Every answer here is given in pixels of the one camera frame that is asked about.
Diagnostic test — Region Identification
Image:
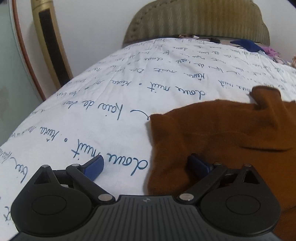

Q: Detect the brown knit sweater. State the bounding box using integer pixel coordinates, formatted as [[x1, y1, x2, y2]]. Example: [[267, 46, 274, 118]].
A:
[[147, 86, 295, 240]]

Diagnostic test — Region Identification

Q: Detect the white script-print bedsheet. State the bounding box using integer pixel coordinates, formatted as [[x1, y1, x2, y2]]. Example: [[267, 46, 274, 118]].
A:
[[1, 38, 295, 240]]

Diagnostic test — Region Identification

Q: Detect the gold tower fan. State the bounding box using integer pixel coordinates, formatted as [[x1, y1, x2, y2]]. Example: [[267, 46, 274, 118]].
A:
[[31, 0, 73, 89]]

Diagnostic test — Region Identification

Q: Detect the blue garment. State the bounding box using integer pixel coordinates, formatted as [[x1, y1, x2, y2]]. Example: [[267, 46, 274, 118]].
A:
[[230, 40, 264, 52]]

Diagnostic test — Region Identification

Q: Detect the purple garment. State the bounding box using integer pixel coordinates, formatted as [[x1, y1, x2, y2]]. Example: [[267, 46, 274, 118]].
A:
[[261, 46, 280, 57]]

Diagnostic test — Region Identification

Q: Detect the olive striped headboard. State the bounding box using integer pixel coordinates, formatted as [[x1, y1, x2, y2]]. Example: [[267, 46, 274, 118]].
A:
[[123, 0, 270, 45]]

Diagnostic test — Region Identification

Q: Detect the black charger with cable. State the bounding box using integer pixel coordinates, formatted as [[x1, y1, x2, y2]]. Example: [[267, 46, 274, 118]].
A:
[[203, 37, 221, 44]]

